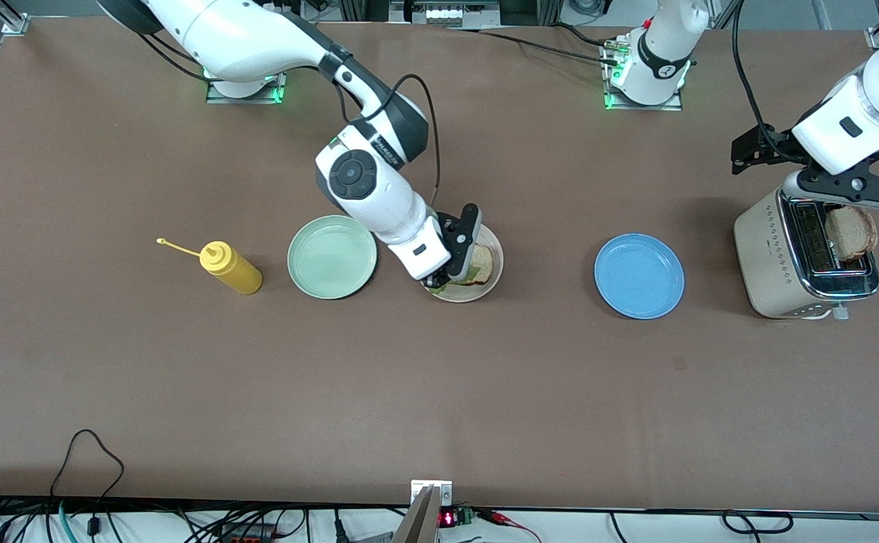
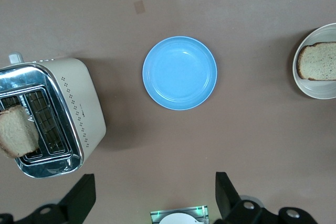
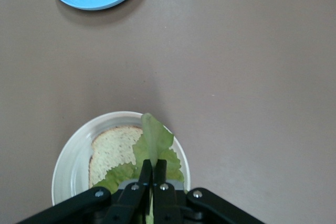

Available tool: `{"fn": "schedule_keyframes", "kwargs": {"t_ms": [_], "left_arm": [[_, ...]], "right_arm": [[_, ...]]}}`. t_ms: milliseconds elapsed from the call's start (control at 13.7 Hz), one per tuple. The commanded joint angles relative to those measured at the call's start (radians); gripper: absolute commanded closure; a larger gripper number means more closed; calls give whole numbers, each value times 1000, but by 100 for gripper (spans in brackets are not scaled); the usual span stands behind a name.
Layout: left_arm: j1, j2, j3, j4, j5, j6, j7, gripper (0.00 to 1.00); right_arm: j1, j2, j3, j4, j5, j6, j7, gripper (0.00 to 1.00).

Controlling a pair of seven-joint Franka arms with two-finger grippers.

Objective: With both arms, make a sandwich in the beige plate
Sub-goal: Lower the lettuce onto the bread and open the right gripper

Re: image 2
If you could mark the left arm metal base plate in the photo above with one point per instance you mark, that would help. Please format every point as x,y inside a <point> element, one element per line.
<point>155,216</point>

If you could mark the brown tape patch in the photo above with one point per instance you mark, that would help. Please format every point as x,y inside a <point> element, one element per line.
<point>139,7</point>

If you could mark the blue plate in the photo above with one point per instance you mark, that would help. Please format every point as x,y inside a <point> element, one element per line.
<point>179,73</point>

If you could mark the beige plate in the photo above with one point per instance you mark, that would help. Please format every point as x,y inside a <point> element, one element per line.
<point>315,90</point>

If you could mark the beige chrome toaster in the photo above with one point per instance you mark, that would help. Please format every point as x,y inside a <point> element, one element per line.
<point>76,93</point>

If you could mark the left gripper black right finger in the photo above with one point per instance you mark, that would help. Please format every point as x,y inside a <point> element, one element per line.
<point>228,203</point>

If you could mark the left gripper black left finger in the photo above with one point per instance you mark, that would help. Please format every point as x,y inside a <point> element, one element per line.
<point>78,200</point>

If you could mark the bread slice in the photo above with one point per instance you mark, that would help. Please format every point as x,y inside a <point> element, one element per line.
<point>319,61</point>
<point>15,132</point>

